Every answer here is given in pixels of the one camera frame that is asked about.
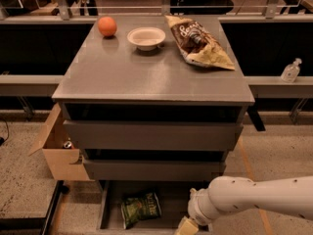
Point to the brown and yellow chip bag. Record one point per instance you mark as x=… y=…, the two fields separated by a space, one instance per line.
x=197 y=46

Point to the grey top drawer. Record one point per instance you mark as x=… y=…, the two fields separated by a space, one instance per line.
x=166 y=136

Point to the grey bottom drawer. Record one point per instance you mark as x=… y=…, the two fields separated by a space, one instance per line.
x=173 y=199

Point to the green jalapeno chip bag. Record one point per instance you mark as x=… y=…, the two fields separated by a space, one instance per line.
x=141 y=206

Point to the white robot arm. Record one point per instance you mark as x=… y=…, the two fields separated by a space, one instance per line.
x=229 y=195

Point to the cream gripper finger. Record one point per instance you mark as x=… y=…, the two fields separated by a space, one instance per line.
x=187 y=227

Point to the clear sanitizer bottle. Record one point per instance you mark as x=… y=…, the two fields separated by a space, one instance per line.
x=291 y=71

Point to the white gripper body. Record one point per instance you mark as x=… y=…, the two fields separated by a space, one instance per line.
x=195 y=209

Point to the grey drawer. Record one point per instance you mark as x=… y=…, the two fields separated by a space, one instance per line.
x=166 y=136
x=153 y=170
x=173 y=199

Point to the grey drawer cabinet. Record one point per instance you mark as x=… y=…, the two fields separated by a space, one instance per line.
x=110 y=80

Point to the grey middle drawer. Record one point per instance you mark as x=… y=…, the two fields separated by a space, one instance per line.
x=153 y=170

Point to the orange fruit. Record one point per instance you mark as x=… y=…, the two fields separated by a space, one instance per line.
x=107 y=26

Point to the white bowl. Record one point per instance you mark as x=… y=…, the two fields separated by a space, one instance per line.
x=146 y=38

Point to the cardboard box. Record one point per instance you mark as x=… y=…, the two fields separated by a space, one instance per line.
x=64 y=164

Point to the soda can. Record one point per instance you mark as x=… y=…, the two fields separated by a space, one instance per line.
x=68 y=145

